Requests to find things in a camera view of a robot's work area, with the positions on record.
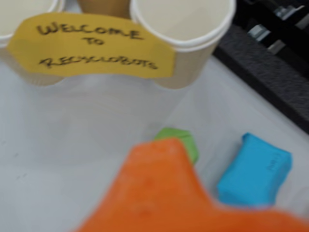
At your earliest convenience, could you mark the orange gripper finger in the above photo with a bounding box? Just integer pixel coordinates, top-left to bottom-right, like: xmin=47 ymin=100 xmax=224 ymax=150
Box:
xmin=70 ymin=139 xmax=218 ymax=232
xmin=212 ymin=205 xmax=309 ymax=232

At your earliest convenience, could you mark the blue paper ball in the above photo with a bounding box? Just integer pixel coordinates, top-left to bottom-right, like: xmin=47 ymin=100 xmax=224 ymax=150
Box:
xmin=216 ymin=132 xmax=293 ymax=208

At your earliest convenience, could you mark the green paper ball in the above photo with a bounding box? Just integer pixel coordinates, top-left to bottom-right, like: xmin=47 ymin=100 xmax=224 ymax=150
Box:
xmin=154 ymin=127 xmax=200 ymax=166

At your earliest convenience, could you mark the yellow welcome paper sign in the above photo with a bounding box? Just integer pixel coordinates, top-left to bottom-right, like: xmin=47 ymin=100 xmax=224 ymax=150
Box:
xmin=6 ymin=13 xmax=176 ymax=79

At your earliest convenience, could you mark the paper cup with orange tag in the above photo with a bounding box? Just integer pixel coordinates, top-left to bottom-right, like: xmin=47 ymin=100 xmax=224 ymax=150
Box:
xmin=130 ymin=0 xmax=236 ymax=90

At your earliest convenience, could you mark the paper cup with green tag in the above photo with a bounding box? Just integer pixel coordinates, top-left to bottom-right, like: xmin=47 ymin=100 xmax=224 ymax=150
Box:
xmin=0 ymin=0 xmax=66 ymax=87

